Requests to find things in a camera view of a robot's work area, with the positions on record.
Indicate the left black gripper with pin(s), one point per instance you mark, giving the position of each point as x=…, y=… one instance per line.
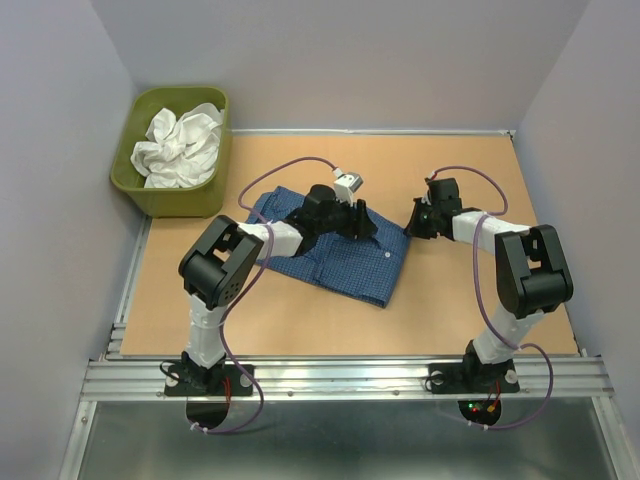
x=358, y=225

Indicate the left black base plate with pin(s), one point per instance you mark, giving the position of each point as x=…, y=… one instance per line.
x=221, y=380

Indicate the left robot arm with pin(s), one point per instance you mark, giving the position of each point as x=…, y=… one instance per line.
x=216, y=267

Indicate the aluminium mounting rail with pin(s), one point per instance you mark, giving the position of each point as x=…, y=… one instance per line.
x=342, y=388

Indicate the white crumpled shirt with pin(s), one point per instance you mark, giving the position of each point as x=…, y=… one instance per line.
x=180, y=152

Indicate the blue checkered long sleeve shirt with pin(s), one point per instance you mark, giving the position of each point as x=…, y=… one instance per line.
x=367, y=270

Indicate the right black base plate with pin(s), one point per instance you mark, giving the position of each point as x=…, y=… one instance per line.
x=455, y=378

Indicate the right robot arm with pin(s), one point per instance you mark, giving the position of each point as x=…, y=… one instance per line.
x=532, y=280

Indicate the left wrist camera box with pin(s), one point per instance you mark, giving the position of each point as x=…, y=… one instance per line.
x=346, y=185

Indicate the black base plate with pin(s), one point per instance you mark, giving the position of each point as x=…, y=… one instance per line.
x=455, y=378
x=221, y=380

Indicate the green plastic bin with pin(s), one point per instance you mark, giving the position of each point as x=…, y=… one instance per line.
x=202, y=201

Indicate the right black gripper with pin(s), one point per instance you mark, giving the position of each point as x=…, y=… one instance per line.
x=413, y=226

